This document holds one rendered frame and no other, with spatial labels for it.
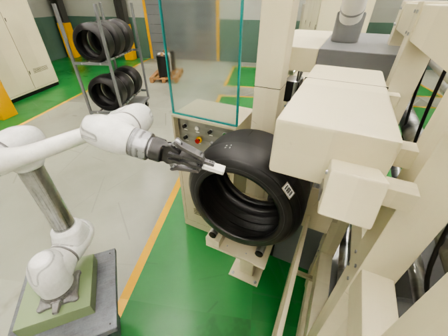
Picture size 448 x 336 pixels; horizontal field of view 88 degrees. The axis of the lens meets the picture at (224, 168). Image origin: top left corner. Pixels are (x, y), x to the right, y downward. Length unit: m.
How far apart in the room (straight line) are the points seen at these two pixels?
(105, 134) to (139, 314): 1.72
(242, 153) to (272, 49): 0.48
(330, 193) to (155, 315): 1.91
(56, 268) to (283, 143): 1.20
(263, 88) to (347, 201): 0.82
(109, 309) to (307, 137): 1.36
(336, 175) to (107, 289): 1.43
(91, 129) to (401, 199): 0.79
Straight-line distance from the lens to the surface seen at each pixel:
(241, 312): 2.17
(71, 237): 1.49
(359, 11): 1.61
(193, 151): 0.70
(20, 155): 1.01
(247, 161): 0.96
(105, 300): 1.61
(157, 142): 0.72
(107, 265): 1.73
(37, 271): 1.43
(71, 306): 1.57
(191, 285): 2.27
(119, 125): 0.75
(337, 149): 0.56
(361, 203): 0.50
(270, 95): 1.21
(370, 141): 0.55
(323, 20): 4.18
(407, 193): 0.60
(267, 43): 1.17
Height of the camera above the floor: 2.00
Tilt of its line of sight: 36 degrees down
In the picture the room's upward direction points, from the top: 1 degrees clockwise
